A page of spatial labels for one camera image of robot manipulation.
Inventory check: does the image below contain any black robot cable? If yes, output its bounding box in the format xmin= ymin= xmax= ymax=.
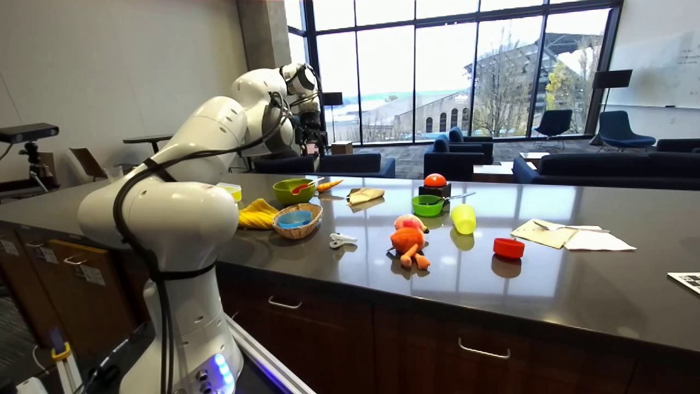
xmin=111 ymin=94 xmax=292 ymax=394

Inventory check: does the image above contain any long navy sofa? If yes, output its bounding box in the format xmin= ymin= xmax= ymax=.
xmin=511 ymin=148 xmax=700 ymax=193

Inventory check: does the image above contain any dark sofa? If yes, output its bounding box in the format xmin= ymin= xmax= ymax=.
xmin=319 ymin=148 xmax=397 ymax=179

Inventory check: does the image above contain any red toy tomato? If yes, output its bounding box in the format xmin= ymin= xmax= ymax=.
xmin=421 ymin=171 xmax=449 ymax=193

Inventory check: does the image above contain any white paper sheet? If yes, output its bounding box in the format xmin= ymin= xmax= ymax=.
xmin=561 ymin=223 xmax=638 ymax=254

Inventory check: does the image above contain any dark window frame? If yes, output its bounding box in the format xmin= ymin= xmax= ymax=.
xmin=281 ymin=0 xmax=626 ymax=144

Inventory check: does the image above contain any orange plush toy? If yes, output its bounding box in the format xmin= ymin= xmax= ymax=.
xmin=384 ymin=226 xmax=433 ymax=274

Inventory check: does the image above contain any brown wooden counter cabinet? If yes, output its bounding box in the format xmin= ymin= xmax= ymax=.
xmin=0 ymin=226 xmax=700 ymax=394

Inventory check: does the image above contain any beige paper sheet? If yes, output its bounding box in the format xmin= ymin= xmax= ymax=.
xmin=509 ymin=216 xmax=577 ymax=250

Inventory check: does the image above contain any yellow clamp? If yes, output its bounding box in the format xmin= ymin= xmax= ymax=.
xmin=47 ymin=339 xmax=74 ymax=364

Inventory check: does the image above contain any wall whiteboard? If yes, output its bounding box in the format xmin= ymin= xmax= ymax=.
xmin=604 ymin=29 xmax=700 ymax=109

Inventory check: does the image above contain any dark swivel chair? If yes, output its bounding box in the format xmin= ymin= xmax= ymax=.
xmin=534 ymin=107 xmax=574 ymax=141

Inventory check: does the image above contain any navy armchair blue cushion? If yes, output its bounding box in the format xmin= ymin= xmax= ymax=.
xmin=421 ymin=129 xmax=495 ymax=181

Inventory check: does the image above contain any aluminium frame rail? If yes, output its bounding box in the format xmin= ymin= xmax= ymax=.
xmin=226 ymin=312 xmax=316 ymax=394

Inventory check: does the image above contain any small green bowl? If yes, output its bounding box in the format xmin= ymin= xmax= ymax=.
xmin=409 ymin=193 xmax=449 ymax=222

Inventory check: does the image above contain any large lime green bowl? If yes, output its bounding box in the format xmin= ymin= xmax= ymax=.
xmin=272 ymin=178 xmax=319 ymax=207

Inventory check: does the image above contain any wicker basket bowl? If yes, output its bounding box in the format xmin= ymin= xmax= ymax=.
xmin=272 ymin=202 xmax=325 ymax=243

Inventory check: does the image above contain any tall black table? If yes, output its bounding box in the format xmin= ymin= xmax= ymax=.
xmin=121 ymin=134 xmax=181 ymax=171

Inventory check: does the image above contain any beige paper bag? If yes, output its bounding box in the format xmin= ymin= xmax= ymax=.
xmin=346 ymin=187 xmax=386 ymax=207

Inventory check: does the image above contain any lime yellow plastic cup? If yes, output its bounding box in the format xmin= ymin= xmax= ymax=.
xmin=449 ymin=203 xmax=479 ymax=236

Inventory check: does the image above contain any small white clip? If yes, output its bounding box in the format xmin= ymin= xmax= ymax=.
xmin=325 ymin=229 xmax=359 ymax=252

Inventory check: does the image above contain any yellow knitted cloth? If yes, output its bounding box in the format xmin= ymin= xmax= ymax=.
xmin=235 ymin=194 xmax=281 ymax=231

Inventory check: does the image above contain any wooden chair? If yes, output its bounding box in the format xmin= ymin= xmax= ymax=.
xmin=68 ymin=144 xmax=111 ymax=181

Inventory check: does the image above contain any black camera on tripod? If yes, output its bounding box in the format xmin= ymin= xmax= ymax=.
xmin=0 ymin=120 xmax=60 ymax=193

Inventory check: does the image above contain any blue bowl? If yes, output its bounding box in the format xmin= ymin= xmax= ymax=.
xmin=276 ymin=207 xmax=315 ymax=231

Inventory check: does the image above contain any red plastic cup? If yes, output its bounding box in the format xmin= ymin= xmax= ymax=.
xmin=492 ymin=236 xmax=526 ymax=262

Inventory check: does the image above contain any wooden coffee table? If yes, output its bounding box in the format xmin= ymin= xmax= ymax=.
xmin=471 ymin=159 xmax=515 ymax=183

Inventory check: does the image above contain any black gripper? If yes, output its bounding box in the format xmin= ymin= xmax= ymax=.
xmin=296 ymin=100 xmax=328 ymax=155

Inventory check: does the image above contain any black white patterned sheet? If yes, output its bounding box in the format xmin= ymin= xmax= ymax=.
xmin=664 ymin=270 xmax=700 ymax=297

